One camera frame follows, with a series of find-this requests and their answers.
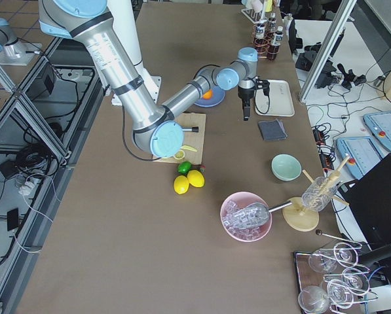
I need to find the glass tray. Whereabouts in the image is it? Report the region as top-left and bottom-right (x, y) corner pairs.
(293, 251), (324, 293)

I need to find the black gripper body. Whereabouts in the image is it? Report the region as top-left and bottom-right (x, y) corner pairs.
(238, 86), (256, 104)

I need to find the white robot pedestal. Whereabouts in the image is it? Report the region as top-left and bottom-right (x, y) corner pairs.
(107, 0), (161, 103)

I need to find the metal ice scoop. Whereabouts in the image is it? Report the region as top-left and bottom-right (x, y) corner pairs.
(233, 201), (292, 229)

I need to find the blue plate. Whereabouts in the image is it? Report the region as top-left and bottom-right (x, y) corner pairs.
(194, 86), (225, 108)

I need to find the pink bowl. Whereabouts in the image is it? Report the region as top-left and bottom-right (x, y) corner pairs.
(220, 192), (272, 242)

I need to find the green lime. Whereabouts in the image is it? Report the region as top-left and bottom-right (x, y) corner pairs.
(177, 161), (192, 175)

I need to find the orange mandarin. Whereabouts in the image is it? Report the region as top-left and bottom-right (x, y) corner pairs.
(202, 90), (213, 99)

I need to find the copper bottle rack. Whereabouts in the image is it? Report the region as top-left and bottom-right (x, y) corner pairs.
(252, 12), (284, 61)

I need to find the wooden glass stand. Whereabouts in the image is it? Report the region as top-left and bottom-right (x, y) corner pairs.
(282, 155), (349, 232)

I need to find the yellow lemon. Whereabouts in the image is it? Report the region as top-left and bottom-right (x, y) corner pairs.
(174, 175), (189, 195)
(187, 169), (205, 188)

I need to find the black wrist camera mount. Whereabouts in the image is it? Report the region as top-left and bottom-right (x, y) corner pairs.
(253, 77), (270, 97)

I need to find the green bowl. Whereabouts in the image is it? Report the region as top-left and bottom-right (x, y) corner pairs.
(271, 154), (302, 181)

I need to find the yellow plastic knife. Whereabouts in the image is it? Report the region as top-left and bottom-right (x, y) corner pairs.
(181, 145), (198, 152)

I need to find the teach pendant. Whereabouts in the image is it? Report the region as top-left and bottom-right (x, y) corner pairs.
(363, 111), (391, 152)
(335, 136), (385, 179)

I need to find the patterned drinking glass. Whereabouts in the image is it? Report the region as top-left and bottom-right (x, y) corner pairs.
(301, 177), (337, 212)

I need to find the steel muddler rod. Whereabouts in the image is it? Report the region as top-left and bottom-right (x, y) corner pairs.
(182, 126), (199, 133)

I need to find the wooden cutting board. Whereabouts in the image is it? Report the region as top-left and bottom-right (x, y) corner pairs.
(157, 113), (206, 165)

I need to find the dark drink bottle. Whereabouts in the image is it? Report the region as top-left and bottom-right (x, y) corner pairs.
(267, 26), (284, 61)
(266, 12), (276, 41)
(253, 20), (268, 58)

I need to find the wine glass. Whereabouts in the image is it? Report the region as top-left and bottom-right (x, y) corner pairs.
(333, 242), (358, 268)
(297, 286), (331, 313)
(326, 279), (354, 309)
(308, 249), (338, 273)

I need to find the cream rabbit tray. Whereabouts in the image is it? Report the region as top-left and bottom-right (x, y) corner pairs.
(255, 80), (295, 117)

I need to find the black laptop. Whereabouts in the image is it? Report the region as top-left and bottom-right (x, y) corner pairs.
(339, 153), (391, 246)

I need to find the grey cloth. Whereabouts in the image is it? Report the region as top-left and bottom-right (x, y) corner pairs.
(258, 119), (288, 141)

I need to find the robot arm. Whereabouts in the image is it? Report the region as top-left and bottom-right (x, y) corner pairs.
(39, 1), (258, 158)

